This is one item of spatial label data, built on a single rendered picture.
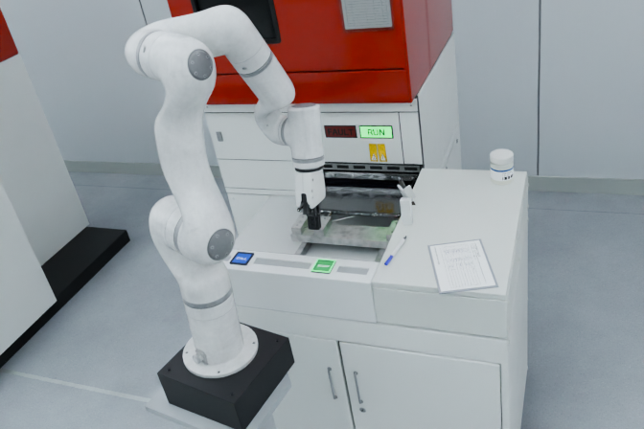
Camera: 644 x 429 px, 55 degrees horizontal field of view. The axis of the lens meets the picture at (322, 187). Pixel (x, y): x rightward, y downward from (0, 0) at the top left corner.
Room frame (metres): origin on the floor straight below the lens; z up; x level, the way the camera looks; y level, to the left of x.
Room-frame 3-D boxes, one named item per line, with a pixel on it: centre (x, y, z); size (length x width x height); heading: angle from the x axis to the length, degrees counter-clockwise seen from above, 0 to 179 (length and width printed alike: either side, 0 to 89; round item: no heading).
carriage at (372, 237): (1.70, -0.05, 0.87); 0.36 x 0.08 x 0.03; 65
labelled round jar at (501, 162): (1.70, -0.57, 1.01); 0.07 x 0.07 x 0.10
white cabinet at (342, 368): (1.65, -0.09, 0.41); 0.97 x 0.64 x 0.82; 65
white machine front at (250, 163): (2.06, 0.01, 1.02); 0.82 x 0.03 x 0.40; 65
